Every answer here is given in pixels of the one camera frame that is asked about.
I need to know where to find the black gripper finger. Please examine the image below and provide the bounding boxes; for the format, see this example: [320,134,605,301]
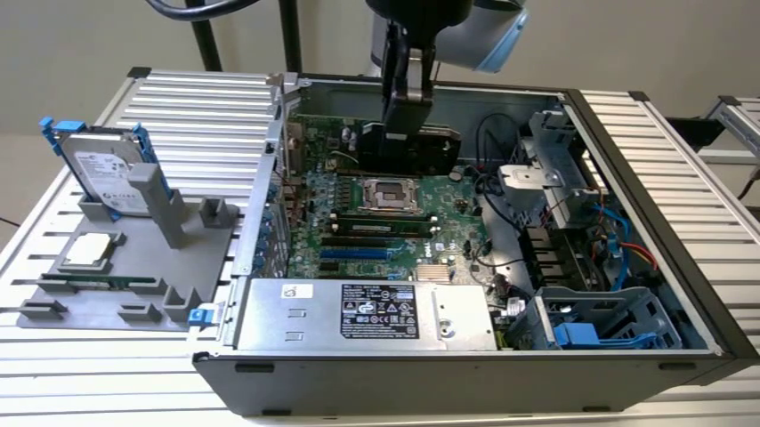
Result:
[382,20,439,135]

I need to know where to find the green graphics card black cooler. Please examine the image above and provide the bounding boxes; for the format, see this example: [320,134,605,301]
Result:
[286,111,463,178]

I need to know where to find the black stand pole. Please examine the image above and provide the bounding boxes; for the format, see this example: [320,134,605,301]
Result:
[187,17,226,72]
[278,0,303,75]

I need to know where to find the metal CPU socket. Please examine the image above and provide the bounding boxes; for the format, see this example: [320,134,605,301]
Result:
[353,176,421,211]

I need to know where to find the green motherboard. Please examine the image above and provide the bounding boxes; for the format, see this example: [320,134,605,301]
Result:
[283,171,494,284]

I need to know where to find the grey metal drive cage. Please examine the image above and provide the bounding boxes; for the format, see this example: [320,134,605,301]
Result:
[495,110,601,230]

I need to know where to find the RAM stick with white label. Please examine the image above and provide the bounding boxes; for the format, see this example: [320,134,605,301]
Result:
[337,222,434,237]

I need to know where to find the black expansion slot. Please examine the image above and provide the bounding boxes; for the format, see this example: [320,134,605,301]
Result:
[323,235,393,248]

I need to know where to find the blue expansion slot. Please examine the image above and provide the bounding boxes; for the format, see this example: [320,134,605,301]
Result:
[319,248,391,262]

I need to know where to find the small silver heatsink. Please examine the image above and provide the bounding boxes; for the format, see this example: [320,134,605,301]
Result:
[414,264,455,284]

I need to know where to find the hard disk in blue carrier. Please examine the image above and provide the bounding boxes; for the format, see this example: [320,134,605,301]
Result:
[36,117,156,222]

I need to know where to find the silver power supply unit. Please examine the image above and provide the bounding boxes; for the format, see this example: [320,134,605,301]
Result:
[234,278,498,352]

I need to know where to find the grey plastic disk bay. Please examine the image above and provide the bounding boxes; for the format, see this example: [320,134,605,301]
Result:
[509,284,684,352]

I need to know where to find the grey plastic parts rack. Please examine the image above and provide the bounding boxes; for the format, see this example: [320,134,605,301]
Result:
[16,162,246,333]

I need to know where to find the silver CPU chip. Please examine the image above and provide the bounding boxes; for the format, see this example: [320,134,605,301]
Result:
[61,233,113,268]

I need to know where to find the blue plastic bay latch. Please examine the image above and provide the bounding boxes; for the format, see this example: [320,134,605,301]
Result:
[554,322,601,349]

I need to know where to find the green RAM stick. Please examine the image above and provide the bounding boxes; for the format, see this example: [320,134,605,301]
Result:
[39,274,159,288]

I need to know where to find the open black PC case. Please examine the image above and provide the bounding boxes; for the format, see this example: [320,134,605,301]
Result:
[190,73,760,419]

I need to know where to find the black wire loop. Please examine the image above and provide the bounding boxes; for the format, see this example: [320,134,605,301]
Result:
[474,113,518,170]

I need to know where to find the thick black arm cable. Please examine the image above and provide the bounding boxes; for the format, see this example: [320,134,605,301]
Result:
[144,0,256,21]

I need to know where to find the blue wire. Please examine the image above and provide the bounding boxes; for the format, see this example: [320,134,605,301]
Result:
[593,202,640,294]

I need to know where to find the aluminium frame side table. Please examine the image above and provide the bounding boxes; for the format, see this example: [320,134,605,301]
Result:
[697,95,760,174]

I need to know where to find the red wire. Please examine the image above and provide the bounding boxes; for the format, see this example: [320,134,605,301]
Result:
[620,242,658,270]

